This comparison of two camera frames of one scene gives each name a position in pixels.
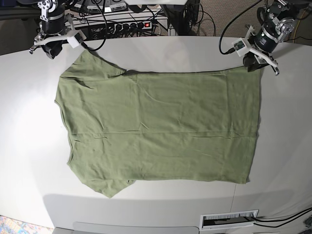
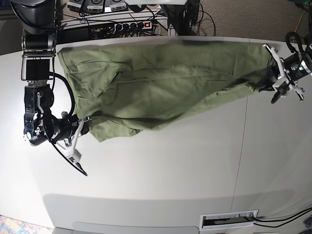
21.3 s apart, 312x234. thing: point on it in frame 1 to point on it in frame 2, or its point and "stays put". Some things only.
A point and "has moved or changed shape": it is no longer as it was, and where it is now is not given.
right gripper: [260, 42] to [290, 69]
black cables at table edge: [283, 219] stays put
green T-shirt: [187, 126] has moved or changed shape
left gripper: [56, 28] to [66, 124]
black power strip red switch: [128, 27] stays put
